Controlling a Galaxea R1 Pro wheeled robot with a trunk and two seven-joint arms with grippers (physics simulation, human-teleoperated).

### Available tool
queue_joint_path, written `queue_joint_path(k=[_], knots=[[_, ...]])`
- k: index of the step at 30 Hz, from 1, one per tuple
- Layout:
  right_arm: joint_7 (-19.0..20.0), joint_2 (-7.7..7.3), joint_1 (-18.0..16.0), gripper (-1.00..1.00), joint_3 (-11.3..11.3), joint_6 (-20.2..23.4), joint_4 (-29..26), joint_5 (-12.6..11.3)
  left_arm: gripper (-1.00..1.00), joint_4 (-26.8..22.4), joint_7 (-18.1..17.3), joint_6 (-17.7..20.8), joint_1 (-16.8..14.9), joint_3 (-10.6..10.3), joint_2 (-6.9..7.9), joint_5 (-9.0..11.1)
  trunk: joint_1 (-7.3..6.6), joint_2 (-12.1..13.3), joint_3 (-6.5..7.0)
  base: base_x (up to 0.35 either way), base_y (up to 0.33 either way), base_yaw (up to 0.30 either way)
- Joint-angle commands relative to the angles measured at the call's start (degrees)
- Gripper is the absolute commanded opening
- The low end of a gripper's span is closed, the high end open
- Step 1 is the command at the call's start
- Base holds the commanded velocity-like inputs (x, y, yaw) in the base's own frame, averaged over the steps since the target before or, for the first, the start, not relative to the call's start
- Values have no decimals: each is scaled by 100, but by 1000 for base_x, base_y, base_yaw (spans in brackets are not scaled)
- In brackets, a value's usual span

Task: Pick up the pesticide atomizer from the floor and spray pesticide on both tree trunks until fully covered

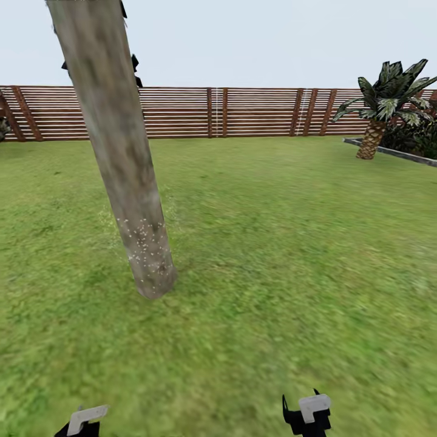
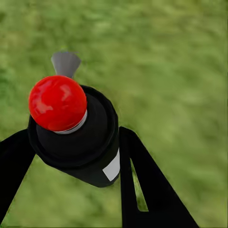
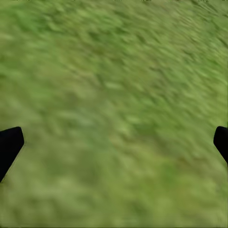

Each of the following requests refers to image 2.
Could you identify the pesticide atomizer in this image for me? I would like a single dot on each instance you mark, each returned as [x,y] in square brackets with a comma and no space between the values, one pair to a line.
[74,128]

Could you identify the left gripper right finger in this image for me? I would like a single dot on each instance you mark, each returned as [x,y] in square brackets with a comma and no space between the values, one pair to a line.
[165,209]

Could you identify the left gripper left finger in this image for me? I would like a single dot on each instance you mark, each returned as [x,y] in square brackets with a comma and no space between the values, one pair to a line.
[16,155]

